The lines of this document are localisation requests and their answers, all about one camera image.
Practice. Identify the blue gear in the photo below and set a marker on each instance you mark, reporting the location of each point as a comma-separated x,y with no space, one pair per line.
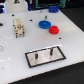
44,24

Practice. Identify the red gear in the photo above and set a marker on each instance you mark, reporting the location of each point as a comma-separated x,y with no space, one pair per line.
54,30

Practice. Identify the black-framed peg base plate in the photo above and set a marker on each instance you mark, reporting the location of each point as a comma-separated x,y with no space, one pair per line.
44,56

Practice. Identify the small blue part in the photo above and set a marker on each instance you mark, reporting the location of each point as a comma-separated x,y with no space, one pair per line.
53,9

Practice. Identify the beige connector block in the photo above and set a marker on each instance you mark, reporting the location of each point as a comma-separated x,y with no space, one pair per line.
18,27

